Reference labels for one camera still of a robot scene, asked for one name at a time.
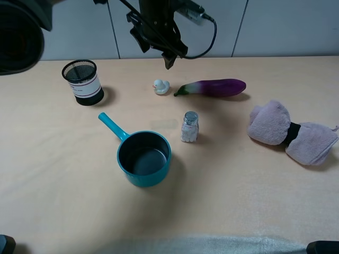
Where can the black mesh pen cup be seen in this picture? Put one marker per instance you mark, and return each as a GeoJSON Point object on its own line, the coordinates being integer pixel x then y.
{"type": "Point", "coordinates": [84, 82]}

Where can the purple toy eggplant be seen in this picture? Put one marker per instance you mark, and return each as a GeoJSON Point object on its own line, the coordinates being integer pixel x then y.
{"type": "Point", "coordinates": [213, 88]}

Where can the glass bottle with white pills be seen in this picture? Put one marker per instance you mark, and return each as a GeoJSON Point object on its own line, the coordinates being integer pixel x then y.
{"type": "Point", "coordinates": [190, 127]}

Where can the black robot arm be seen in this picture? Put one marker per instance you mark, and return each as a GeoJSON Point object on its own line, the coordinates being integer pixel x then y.
{"type": "Point", "coordinates": [22, 23]}

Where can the silver camera module on bracket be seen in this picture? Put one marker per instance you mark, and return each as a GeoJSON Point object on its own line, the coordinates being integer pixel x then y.
{"type": "Point", "coordinates": [191, 11]}

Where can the black object corner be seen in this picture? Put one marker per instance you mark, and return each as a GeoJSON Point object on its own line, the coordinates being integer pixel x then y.
{"type": "Point", "coordinates": [7, 244]}
{"type": "Point", "coordinates": [323, 247]}

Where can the grey cloth at bottom edge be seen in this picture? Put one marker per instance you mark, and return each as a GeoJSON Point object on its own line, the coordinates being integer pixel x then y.
{"type": "Point", "coordinates": [204, 244]}

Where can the white rubber duck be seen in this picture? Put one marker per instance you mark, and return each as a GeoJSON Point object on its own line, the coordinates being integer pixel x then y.
{"type": "Point", "coordinates": [161, 87]}

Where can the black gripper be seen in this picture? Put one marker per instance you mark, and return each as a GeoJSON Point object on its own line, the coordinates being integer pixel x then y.
{"type": "Point", "coordinates": [154, 27]}

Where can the teal saucepan with handle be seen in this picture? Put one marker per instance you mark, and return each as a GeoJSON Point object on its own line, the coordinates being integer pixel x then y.
{"type": "Point", "coordinates": [143, 156]}

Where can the black object bottom left corner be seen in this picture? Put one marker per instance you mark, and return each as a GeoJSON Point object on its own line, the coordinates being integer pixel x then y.
{"type": "Point", "coordinates": [7, 244]}

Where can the black object bottom right corner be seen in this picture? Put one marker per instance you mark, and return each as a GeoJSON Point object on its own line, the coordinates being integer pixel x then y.
{"type": "Point", "coordinates": [323, 247]}

